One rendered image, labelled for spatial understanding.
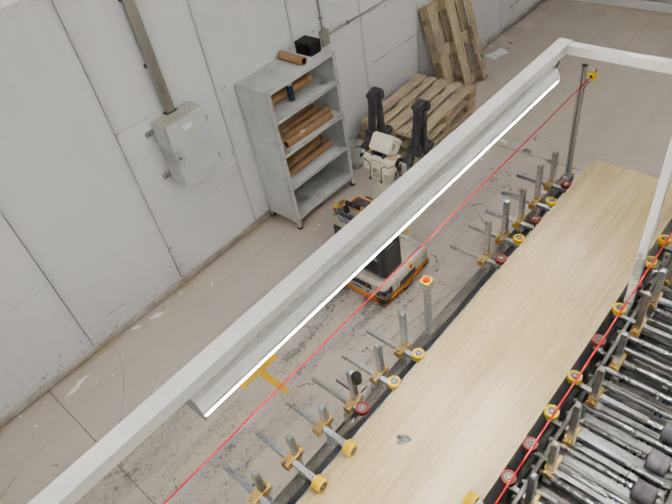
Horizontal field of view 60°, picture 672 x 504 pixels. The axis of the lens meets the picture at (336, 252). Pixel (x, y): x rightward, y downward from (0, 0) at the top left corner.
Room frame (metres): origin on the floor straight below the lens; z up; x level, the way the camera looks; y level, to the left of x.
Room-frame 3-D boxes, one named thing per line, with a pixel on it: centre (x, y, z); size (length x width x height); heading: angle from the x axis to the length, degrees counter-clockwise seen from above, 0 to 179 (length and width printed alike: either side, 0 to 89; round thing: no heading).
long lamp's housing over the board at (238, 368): (1.88, -0.36, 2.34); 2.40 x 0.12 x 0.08; 131
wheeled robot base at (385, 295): (3.76, -0.38, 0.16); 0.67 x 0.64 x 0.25; 132
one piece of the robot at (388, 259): (3.70, -0.31, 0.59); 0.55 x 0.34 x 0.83; 42
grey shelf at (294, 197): (5.09, 0.13, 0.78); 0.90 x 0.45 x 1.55; 131
